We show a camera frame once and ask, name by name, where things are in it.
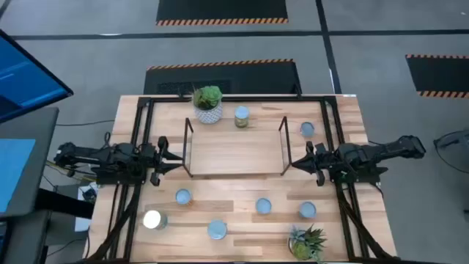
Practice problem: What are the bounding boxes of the small can with salmon print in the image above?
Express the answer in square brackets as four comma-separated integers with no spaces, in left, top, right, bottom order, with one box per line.
[298,201,317,220]

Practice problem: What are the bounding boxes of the small tin can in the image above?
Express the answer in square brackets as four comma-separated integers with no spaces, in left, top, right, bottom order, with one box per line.
[255,197,273,216]
[300,121,316,139]

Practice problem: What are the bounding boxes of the black aluminium table frame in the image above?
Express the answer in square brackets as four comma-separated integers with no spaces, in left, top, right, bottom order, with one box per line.
[86,94,400,264]

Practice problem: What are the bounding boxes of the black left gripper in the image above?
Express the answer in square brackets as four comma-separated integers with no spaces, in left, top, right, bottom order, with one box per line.
[146,136,184,187]

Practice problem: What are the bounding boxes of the grey desk base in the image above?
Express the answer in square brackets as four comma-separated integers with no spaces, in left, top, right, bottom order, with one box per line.
[0,209,52,264]

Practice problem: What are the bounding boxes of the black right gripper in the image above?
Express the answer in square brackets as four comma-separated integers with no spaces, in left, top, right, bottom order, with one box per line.
[292,141,333,187]

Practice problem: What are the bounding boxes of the succulent in white patterned pot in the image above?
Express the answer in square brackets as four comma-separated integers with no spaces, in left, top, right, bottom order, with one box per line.
[192,85,224,125]

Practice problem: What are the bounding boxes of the tall can with green label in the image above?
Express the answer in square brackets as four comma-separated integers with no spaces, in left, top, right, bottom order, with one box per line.
[234,105,251,129]

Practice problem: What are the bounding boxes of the white box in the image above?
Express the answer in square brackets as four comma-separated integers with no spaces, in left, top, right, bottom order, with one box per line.
[74,183,99,232]

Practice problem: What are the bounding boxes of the can with orange label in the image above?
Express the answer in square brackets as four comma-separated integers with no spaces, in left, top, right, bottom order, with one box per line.
[174,188,194,206]

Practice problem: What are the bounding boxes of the black mat with hazard stripes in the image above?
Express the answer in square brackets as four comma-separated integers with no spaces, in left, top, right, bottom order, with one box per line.
[405,54,469,99]
[143,58,302,95]
[155,0,289,26]

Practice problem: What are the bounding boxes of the blue sheet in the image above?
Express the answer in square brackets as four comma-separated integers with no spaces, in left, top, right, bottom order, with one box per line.
[0,138,37,213]

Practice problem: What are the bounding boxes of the black floor cable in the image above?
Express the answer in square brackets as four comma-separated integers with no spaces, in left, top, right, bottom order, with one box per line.
[54,119,117,128]

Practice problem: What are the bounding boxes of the black desk beam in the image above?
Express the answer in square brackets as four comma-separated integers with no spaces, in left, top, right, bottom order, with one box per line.
[34,188,95,220]

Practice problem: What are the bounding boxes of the small can yellow green label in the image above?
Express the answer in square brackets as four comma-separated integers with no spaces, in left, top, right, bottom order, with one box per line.
[207,219,229,241]

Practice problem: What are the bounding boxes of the monitor with blue screen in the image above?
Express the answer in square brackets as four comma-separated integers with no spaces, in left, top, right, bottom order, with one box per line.
[0,29,74,124]

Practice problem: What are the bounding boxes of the yellow cable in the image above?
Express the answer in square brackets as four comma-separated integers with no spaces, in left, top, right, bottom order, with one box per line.
[45,160,97,183]

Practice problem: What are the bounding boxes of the tall can with blue label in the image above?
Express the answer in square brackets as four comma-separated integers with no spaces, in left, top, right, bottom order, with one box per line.
[141,209,169,231]

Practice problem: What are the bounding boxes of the spiky plant in glass pot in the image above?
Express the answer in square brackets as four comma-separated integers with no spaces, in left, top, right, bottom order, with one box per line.
[287,224,328,263]

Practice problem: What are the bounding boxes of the grey desk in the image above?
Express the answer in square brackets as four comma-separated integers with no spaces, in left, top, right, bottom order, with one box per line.
[0,106,59,221]

